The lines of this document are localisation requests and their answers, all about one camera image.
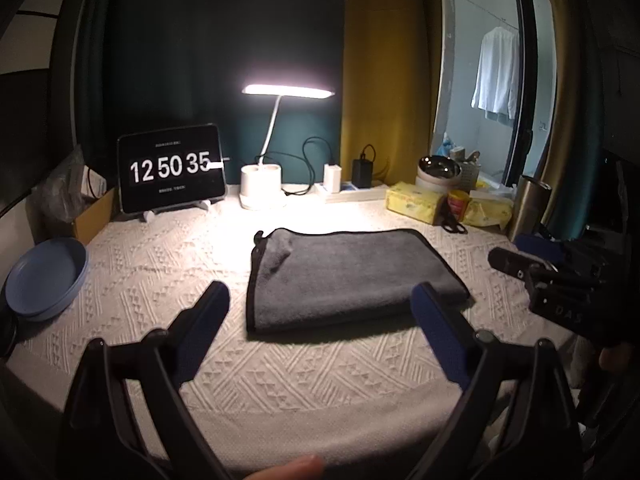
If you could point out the white charger adapter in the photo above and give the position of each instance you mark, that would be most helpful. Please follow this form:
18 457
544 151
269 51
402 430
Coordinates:
332 178

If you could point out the black scissors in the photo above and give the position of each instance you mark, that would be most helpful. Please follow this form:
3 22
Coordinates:
451 225

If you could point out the dark green curtain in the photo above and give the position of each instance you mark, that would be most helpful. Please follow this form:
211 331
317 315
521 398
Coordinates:
145 65

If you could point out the white basket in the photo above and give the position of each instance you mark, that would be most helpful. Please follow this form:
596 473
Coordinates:
470 169

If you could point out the cardboard box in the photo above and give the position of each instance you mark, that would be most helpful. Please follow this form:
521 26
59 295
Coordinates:
95 218

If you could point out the black charger adapter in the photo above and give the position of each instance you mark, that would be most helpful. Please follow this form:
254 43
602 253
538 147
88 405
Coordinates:
362 170

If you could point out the white tablet stand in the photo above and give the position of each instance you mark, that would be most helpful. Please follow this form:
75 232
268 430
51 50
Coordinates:
149 215

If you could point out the person thumb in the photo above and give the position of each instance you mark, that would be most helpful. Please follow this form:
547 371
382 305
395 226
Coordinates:
303 468

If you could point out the purple and grey towel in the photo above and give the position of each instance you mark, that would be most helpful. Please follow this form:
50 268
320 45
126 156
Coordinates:
300 281

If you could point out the yellow curtain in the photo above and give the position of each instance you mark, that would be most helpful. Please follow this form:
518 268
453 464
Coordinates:
391 70

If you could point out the blue plate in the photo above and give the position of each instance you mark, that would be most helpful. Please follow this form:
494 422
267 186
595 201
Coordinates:
47 279

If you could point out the white textured tablecloth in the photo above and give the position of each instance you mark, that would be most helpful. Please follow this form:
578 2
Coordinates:
304 372

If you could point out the steel bowl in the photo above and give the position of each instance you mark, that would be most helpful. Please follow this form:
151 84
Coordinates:
438 173

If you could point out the red yellow can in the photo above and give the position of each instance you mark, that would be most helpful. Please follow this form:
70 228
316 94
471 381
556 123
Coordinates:
458 201

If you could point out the white hanging shirt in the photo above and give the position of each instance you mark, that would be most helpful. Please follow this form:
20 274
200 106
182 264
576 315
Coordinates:
496 85

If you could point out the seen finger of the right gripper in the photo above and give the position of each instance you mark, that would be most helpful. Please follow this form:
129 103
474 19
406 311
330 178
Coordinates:
518 266

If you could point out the black tablet clock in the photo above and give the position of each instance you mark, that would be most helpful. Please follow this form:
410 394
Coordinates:
168 168

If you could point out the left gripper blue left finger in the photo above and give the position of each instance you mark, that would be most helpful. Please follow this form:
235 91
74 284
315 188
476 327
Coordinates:
194 330

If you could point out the white desk lamp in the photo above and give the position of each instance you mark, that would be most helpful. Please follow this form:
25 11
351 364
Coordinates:
261 183

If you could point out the white power strip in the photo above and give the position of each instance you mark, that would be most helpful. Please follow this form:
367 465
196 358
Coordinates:
347 194

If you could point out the clear plastic bag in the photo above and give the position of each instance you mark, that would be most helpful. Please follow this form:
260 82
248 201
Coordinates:
59 197

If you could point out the yellow tissue pack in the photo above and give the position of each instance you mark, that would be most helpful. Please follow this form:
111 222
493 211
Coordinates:
414 202

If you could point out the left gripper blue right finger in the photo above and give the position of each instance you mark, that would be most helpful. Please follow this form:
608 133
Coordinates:
447 332

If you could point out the steel tumbler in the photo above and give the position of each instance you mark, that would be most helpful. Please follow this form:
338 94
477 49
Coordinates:
531 201

